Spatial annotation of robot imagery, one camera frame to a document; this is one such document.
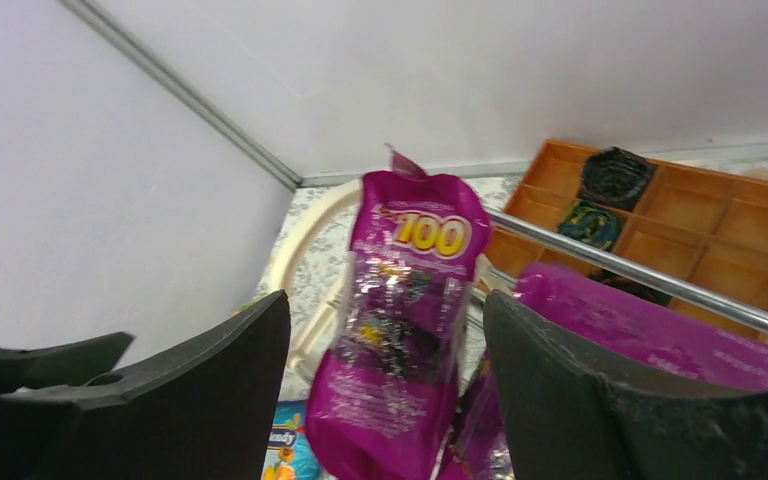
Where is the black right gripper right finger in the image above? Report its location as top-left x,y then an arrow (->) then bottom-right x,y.
483,291 -> 768,479

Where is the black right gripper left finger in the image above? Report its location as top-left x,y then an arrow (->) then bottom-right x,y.
0,291 -> 291,479

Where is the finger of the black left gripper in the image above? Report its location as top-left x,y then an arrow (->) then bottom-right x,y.
0,332 -> 134,394

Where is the purple grape candy bag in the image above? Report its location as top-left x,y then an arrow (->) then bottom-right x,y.
439,263 -> 768,479
306,152 -> 492,479

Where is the blue Slendy candy bag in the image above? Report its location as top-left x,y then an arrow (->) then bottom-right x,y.
260,400 -> 321,480

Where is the white metal shelf rack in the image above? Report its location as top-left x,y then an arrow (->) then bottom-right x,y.
263,179 -> 768,383

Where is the green patterned cloth in tray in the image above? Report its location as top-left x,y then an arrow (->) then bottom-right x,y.
556,200 -> 623,252

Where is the dark rolled cloth in tray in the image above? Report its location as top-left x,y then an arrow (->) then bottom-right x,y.
578,146 -> 657,212

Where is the orange wooden compartment tray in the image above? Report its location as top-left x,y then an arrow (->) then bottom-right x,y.
504,140 -> 768,312

